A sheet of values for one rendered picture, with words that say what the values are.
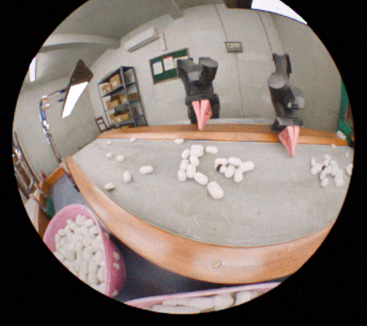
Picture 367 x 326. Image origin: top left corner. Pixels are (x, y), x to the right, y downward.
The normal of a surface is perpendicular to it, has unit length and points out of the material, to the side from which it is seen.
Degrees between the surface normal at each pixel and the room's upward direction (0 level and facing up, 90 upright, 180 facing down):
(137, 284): 0
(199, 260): 0
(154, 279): 0
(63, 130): 90
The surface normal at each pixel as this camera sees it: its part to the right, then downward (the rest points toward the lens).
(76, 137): 0.94, -0.02
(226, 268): -0.17, -0.87
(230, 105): -0.27, 0.49
